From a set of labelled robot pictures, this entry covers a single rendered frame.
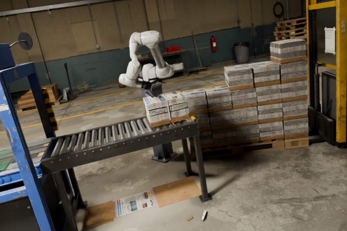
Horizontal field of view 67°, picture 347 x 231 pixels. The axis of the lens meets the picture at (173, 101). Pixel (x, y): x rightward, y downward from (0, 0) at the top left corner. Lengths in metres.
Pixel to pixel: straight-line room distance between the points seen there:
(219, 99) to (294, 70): 0.90
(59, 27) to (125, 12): 2.18
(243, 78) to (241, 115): 0.45
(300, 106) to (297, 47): 0.70
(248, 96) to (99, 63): 6.98
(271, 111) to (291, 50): 0.73
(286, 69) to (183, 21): 7.03
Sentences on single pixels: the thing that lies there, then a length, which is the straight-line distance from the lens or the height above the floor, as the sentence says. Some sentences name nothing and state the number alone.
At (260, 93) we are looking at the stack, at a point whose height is 0.75.
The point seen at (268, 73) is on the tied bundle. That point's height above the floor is 0.97.
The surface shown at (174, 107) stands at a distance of 2.42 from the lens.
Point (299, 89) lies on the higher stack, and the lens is 3.39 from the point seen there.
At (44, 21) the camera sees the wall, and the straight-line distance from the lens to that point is 9.67.
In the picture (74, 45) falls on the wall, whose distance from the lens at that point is 9.53.
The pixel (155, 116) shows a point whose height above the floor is 0.90.
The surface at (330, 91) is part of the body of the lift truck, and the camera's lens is 3.86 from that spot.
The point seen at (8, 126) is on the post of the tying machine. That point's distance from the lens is 2.12.
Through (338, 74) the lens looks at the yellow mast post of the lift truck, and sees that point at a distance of 3.32.
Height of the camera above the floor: 1.63
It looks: 15 degrees down
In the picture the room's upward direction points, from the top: 10 degrees counter-clockwise
